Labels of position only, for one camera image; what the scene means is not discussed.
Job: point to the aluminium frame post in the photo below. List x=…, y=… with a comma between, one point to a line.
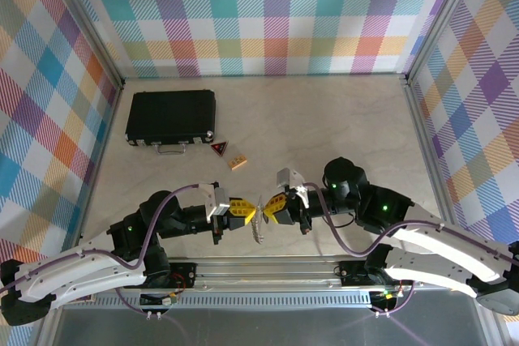
x=442, y=18
x=89, y=26

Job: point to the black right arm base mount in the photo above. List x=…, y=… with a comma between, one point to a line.
x=353, y=273

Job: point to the grey metal sheet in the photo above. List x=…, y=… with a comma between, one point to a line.
x=263, y=330

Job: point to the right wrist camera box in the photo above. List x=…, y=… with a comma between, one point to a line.
x=286, y=178

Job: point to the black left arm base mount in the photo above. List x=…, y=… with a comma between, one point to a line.
x=182, y=275

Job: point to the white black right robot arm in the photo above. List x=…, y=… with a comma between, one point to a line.
x=425, y=277

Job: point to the black triangle tile red print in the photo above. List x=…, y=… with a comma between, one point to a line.
x=219, y=148

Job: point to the black ribbed briefcase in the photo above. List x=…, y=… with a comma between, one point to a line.
x=170, y=117

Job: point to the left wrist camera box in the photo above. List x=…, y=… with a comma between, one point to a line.
x=221, y=204

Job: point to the perforated metal strip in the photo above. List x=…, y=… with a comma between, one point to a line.
x=263, y=300

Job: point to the wide aluminium mounting rail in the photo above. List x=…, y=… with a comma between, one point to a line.
x=263, y=273

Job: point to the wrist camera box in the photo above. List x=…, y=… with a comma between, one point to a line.
x=286, y=178
x=221, y=204

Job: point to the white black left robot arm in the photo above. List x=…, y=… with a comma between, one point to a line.
x=81, y=277

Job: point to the silver carabiner keyring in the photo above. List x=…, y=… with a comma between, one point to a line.
x=260, y=200

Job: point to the aluminium frame rail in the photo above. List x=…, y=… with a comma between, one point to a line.
x=107, y=135
x=429, y=159

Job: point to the chrome briefcase latch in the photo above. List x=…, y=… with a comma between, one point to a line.
x=142, y=143
x=199, y=141

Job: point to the small wooden block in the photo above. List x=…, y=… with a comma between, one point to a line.
x=237, y=162

